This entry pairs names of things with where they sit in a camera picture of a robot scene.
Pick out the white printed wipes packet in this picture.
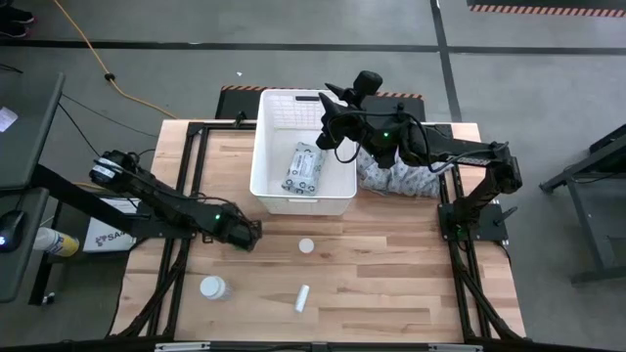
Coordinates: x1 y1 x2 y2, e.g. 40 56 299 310
281 141 328 197

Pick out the white plastic basket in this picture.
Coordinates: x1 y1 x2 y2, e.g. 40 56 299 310
248 88 358 217

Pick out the black hazard-striped floor mat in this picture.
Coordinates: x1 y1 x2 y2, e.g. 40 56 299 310
214 85 426 123

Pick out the black aluminium table frame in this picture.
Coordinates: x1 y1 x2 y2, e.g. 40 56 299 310
111 120 527 343

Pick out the white paper note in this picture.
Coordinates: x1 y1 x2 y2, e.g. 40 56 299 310
0 106 20 133

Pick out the white printed cardboard box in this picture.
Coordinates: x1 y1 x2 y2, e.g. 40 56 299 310
81 198 141 254

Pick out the person's shoe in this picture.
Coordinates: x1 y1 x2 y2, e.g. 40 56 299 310
0 4 36 25
0 22 28 39

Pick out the black desk leg bar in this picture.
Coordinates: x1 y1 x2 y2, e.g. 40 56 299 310
29 163 143 236

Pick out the black floor cable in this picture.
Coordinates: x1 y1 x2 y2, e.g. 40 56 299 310
57 91 160 140

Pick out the white pill bottle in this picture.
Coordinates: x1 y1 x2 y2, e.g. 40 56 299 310
199 275 232 302

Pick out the dark grey metal table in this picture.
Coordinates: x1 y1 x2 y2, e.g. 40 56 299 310
539 122 626 285

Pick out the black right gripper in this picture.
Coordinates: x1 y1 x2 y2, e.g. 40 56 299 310
316 70 384 151

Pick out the grey patterned cloth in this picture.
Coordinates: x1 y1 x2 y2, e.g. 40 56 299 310
356 145 441 199

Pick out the yellow floor cable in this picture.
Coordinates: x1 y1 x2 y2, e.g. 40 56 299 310
51 0 180 121

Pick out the black computer mouse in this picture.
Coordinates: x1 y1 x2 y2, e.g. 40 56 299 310
0 209 26 254

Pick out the orange black hazard strip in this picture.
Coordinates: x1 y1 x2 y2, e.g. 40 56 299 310
467 0 626 20

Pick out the grey desk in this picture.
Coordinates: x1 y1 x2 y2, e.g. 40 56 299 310
0 71 67 304

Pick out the small white tube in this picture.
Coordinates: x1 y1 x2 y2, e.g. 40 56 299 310
293 284 311 314

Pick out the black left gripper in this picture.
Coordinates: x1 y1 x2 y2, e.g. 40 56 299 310
214 209 263 252

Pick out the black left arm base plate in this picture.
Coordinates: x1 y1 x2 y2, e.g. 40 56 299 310
129 199 202 241

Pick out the white yellow spray bottle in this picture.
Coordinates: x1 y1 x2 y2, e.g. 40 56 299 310
32 227 80 258

